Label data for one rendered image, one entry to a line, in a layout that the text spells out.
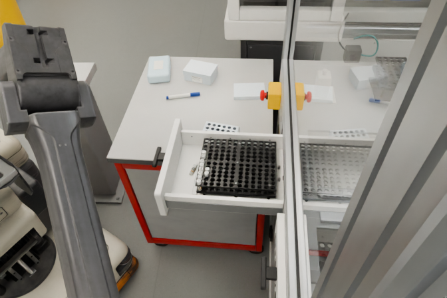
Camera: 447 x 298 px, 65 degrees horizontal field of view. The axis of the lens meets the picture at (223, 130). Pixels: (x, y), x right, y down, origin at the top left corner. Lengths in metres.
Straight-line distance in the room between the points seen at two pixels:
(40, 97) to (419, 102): 0.44
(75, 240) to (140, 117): 0.99
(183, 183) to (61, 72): 0.62
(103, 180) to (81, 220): 1.58
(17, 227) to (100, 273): 0.77
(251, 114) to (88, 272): 1.01
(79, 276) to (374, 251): 0.32
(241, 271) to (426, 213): 1.67
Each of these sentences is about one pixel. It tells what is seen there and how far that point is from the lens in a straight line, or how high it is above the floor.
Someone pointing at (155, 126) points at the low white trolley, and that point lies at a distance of 1.35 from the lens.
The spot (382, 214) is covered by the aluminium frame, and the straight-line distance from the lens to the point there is 0.23.
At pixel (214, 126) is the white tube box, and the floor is 0.80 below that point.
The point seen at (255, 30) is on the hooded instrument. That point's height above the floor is 0.86.
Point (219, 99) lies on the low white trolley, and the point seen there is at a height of 0.76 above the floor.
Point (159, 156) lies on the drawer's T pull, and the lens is 1.05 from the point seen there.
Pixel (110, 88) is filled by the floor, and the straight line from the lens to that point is 2.87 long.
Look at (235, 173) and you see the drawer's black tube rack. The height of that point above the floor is 0.90.
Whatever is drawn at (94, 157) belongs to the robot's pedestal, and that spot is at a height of 0.35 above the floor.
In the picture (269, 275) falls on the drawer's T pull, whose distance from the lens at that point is 0.85.
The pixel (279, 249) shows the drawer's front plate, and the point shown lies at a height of 0.93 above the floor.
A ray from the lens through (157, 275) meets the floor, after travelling 1.86.
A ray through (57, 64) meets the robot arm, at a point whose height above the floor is 1.42.
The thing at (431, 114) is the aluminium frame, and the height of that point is 1.59.
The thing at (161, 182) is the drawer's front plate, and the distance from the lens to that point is 0.97.
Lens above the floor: 1.70
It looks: 46 degrees down
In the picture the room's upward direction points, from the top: 3 degrees counter-clockwise
